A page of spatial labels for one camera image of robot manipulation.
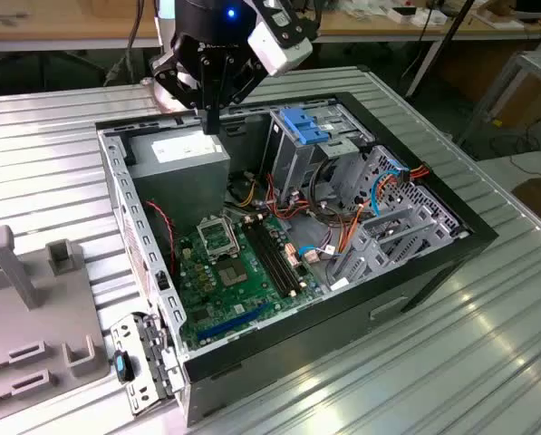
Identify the silver frame cart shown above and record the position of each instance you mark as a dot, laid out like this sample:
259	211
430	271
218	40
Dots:
537	59

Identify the wooden workbench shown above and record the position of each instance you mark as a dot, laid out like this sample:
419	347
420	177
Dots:
48	25

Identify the silver card retainer bracket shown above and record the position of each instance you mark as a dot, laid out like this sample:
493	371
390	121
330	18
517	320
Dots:
136	399

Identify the blue expansion slot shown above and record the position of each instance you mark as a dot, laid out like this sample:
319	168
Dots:
234	321

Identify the blue black latch tab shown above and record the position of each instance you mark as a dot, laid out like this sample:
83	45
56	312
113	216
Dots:
122	364

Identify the grey power supply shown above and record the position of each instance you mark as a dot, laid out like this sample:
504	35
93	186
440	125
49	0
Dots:
179	190

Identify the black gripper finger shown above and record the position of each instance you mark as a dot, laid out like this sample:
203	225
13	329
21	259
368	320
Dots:
206	99
216	99

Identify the small white box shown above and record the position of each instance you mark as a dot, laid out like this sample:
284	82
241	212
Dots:
399	18

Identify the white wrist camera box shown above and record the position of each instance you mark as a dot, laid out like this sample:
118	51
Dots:
279	50

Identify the black RAM slot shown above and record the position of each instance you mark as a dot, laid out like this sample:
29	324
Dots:
271	256
277	256
284	256
264	256

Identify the grey parts rack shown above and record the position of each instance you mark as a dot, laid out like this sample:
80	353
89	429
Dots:
48	317

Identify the silver drive cage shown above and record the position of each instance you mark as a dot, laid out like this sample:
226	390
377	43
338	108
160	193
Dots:
288	167

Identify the silver disk bay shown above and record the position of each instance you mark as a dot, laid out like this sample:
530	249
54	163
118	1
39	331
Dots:
440	229

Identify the CPU socket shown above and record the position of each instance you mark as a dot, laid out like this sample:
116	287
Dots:
232	272

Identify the black PC case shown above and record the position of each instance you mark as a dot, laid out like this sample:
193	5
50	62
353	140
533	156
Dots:
297	353

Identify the green motherboard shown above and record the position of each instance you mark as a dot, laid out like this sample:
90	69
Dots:
247	294

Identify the blue plastic drive bracket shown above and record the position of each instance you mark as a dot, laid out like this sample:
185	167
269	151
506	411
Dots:
304	127

